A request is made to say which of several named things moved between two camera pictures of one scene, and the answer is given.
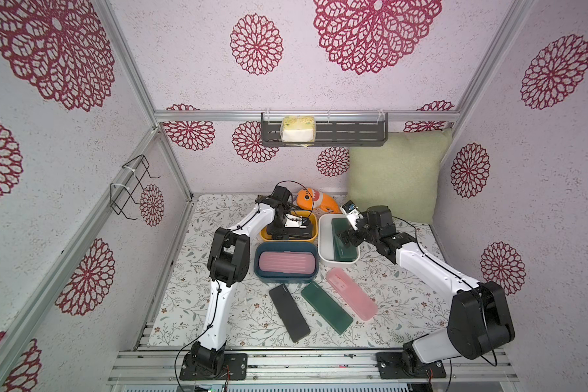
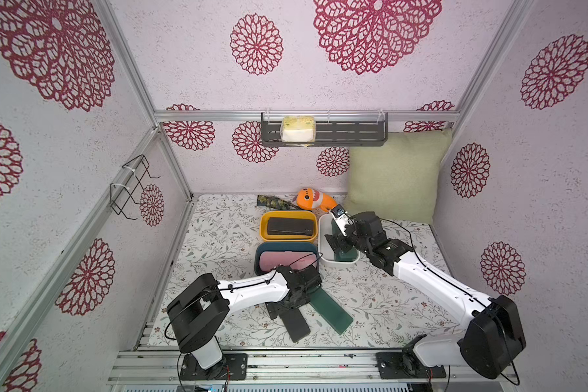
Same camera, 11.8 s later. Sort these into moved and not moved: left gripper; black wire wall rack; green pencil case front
Moved: left gripper
Not moved: black wire wall rack; green pencil case front
